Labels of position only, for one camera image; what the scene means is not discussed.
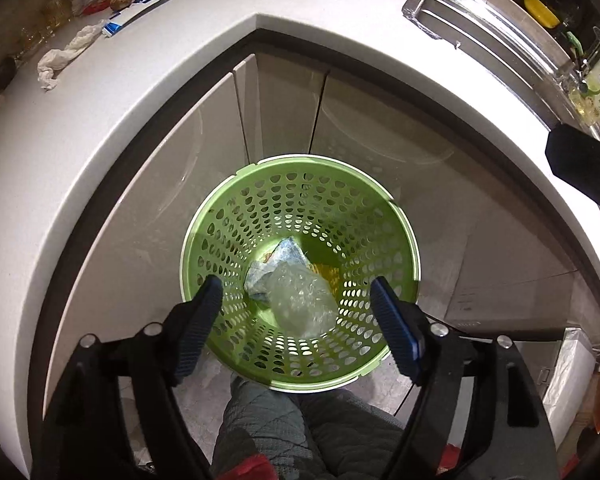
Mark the blue and white wrapper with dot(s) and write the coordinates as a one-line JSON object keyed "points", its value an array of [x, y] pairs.
{"points": [[117, 24]]}

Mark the dark glass jar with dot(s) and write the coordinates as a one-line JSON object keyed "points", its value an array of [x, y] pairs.
{"points": [[4, 71]]}

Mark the clear crumpled plastic bag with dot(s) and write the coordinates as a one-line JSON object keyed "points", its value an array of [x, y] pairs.
{"points": [[300, 302]]}

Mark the stainless steel sink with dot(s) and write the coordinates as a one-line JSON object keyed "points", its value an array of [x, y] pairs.
{"points": [[480, 25]]}

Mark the green perforated plastic basket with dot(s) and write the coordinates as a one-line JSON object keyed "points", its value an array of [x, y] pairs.
{"points": [[240, 210]]}

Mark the long crumpled white tissue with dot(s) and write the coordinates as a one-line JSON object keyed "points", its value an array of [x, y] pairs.
{"points": [[65, 55]]}

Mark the red flat packet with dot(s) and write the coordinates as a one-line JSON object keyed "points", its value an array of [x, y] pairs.
{"points": [[96, 8]]}

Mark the brown round shell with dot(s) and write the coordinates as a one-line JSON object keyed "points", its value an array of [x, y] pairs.
{"points": [[121, 1]]}

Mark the white box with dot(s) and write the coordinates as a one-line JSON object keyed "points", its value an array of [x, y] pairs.
{"points": [[572, 385]]}

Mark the wide beige cabinet door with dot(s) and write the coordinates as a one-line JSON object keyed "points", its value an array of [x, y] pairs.
{"points": [[405, 135], [155, 185]]}

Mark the yellow plastic object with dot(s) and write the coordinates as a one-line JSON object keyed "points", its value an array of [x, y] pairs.
{"points": [[542, 10]]}

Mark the orange mesh wrapper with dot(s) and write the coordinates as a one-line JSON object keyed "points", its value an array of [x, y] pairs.
{"points": [[327, 272]]}

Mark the blue grey printed packet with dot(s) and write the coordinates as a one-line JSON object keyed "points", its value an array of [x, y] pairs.
{"points": [[285, 255]]}

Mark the dish soap bottle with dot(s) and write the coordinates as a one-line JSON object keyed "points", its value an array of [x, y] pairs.
{"points": [[597, 90]]}

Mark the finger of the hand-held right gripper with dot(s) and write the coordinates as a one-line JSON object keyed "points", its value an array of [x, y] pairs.
{"points": [[580, 160]]}

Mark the person's grey quilted pants leg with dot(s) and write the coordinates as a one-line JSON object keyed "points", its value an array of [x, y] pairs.
{"points": [[280, 430]]}

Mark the large clear glass jar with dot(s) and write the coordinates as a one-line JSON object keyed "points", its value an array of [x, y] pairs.
{"points": [[56, 12]]}

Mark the narrow beige cabinet door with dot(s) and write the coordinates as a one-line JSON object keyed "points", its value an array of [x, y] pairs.
{"points": [[245, 110]]}

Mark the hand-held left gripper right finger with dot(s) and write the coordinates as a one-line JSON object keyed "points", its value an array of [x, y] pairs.
{"points": [[397, 332]]}

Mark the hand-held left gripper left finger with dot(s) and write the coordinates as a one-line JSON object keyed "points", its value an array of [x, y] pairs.
{"points": [[200, 332]]}

